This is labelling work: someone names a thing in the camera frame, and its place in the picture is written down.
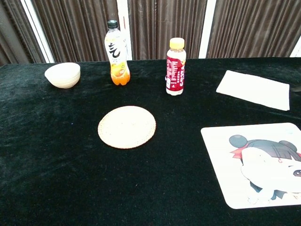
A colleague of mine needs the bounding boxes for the white computer mouse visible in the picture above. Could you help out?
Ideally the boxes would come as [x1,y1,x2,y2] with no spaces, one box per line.
[241,147,296,191]

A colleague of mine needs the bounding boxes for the cartoon girl mouse pad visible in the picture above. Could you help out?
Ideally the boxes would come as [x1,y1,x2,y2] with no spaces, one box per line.
[200,122,301,210]

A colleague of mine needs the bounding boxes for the round woven straw coaster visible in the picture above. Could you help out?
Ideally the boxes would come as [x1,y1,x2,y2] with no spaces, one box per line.
[97,105,157,149]

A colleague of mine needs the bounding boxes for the red label bottle yellow cap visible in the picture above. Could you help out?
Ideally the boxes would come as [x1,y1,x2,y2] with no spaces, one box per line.
[166,37,187,96]

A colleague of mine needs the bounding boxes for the orange drink bottle black cap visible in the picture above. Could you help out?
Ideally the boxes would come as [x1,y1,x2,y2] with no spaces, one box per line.
[104,20,131,86]

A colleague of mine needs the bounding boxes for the brown pleated curtain panel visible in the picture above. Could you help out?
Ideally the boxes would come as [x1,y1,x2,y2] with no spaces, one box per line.
[206,0,301,59]
[127,0,208,60]
[32,0,119,63]
[0,0,46,66]

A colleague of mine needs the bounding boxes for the white ceramic bowl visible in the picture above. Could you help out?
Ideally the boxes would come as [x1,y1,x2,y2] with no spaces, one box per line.
[44,62,81,89]

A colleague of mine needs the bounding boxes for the white folded cloth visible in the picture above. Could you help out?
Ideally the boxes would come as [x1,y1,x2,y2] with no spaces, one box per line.
[215,70,290,111]

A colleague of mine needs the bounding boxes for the black velvet tablecloth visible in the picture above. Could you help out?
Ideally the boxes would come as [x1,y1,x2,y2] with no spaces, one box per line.
[0,57,301,226]

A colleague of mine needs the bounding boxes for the white metal frame post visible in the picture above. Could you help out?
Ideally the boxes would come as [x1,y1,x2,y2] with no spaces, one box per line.
[20,0,55,64]
[198,0,217,59]
[117,0,133,61]
[289,41,301,58]

